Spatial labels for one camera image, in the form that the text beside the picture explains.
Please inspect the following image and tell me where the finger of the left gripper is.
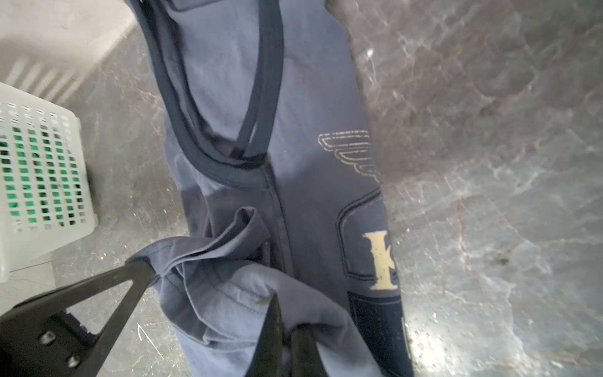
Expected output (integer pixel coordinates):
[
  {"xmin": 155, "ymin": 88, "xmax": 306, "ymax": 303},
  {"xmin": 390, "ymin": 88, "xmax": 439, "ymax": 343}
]
[{"xmin": 1, "ymin": 261, "xmax": 155, "ymax": 376}]

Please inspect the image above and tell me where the green tank top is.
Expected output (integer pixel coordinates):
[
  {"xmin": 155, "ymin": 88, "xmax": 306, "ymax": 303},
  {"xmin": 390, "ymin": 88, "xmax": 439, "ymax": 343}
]
[{"xmin": 1, "ymin": 124, "xmax": 86, "ymax": 232}]

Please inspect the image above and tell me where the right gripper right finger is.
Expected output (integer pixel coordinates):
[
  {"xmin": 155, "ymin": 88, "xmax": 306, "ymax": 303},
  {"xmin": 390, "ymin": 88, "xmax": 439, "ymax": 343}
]
[{"xmin": 291, "ymin": 325, "xmax": 328, "ymax": 377}]

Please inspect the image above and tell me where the white plastic laundry basket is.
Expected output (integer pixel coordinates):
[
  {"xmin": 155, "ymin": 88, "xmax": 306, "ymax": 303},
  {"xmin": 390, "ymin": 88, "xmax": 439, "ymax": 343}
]
[{"xmin": 1, "ymin": 84, "xmax": 98, "ymax": 282}]

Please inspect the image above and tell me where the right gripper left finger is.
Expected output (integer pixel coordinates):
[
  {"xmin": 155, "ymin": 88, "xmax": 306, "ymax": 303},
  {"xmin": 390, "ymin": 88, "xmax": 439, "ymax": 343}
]
[{"xmin": 245, "ymin": 295, "xmax": 284, "ymax": 377}]

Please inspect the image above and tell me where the blue-grey tank top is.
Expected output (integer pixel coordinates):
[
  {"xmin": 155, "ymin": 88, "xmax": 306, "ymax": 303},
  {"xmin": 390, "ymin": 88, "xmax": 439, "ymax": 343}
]
[{"xmin": 129, "ymin": 1, "xmax": 413, "ymax": 376}]

